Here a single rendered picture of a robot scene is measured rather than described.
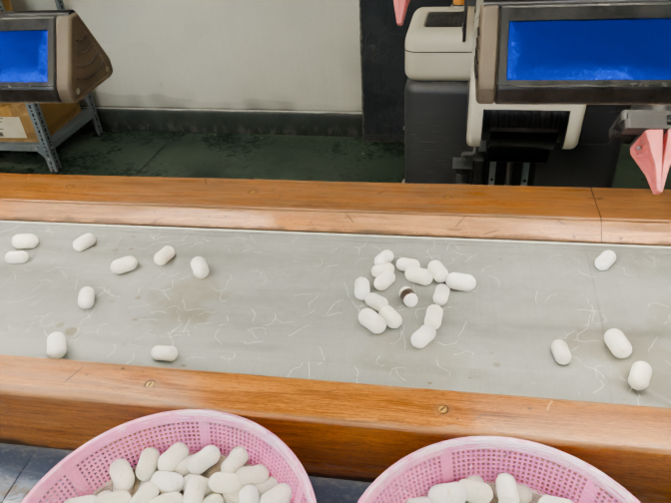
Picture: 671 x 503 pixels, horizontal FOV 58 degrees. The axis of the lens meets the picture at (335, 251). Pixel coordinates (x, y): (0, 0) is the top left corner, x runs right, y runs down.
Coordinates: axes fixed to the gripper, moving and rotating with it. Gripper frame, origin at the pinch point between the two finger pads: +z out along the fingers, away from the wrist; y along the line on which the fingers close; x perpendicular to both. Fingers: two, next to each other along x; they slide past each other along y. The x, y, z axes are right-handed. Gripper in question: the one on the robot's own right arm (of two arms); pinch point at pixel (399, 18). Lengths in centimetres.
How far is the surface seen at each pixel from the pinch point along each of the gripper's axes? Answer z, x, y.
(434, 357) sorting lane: 41.2, -24.5, 8.3
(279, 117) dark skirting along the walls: 3, 193, -76
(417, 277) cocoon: 34.4, -14.2, 5.3
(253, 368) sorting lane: 43, -28, -12
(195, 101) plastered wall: -3, 191, -118
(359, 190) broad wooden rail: 24.6, 2.6, -5.2
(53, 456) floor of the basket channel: 54, -34, -33
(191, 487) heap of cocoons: 50, -42, -13
